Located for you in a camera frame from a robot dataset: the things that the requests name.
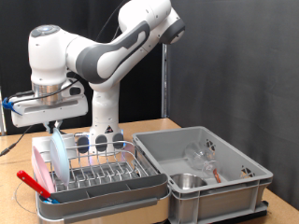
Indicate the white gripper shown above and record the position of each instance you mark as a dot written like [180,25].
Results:
[46,113]

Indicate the light blue plate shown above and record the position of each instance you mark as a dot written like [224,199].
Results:
[59,158]

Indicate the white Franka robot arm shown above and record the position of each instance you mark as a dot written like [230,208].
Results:
[102,59]

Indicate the grey dish rack tray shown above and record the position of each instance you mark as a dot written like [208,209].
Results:
[109,199]

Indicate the pink plate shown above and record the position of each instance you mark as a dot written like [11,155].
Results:
[42,171]

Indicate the metal background pole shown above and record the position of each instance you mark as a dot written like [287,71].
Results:
[164,81]

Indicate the stainless steel cup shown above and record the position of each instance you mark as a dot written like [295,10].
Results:
[188,182]

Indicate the clear wine glass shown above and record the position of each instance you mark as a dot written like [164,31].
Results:
[199,155]

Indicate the red wooden spoon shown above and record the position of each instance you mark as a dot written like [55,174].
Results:
[217,175]

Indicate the grey plastic crate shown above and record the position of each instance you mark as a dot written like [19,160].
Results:
[218,196]

